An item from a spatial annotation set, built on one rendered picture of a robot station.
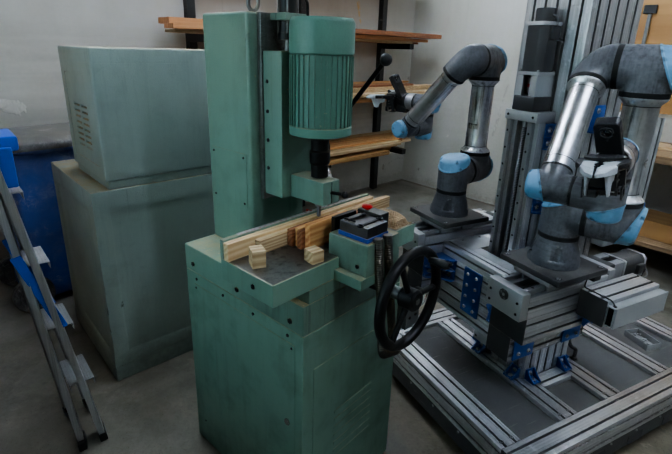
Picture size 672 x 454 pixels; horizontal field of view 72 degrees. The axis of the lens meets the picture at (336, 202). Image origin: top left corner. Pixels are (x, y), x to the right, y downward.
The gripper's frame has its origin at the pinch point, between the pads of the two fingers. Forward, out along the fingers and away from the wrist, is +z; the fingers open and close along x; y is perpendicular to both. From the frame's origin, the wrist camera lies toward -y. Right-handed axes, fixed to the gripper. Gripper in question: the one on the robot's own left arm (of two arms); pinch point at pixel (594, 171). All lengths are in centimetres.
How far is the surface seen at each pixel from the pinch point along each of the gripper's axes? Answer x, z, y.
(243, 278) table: 73, 22, 27
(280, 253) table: 72, 9, 24
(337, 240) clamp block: 59, 0, 22
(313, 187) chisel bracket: 72, -7, 10
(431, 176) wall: 212, -364, 85
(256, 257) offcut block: 70, 19, 22
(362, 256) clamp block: 51, 1, 24
